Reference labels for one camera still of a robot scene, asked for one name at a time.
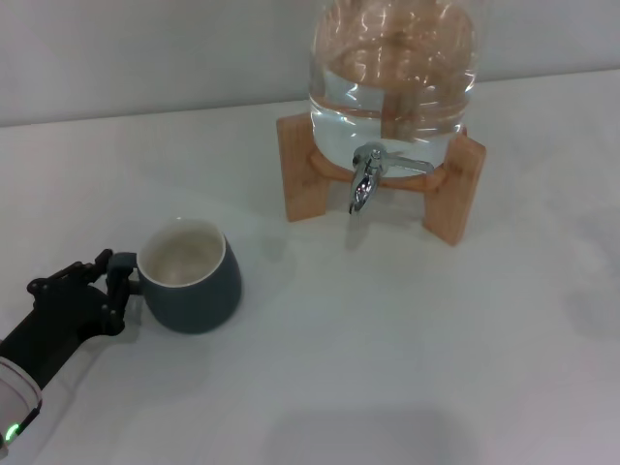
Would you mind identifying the dark teal ceramic mug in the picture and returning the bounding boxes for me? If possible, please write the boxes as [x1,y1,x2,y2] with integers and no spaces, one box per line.
[107,217,242,335]

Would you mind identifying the clear glass water dispenser jar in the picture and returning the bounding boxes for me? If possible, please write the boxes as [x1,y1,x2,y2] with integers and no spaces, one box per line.
[307,0,481,175]

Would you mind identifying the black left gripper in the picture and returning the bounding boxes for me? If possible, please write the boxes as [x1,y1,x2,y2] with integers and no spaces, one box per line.
[0,249,135,388]

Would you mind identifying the wooden dispenser stand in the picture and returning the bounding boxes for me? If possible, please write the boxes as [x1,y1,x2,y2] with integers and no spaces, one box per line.
[276,113,487,247]

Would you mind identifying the chrome faucet with lever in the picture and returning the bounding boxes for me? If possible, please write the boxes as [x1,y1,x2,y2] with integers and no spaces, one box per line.
[347,140,436,216]

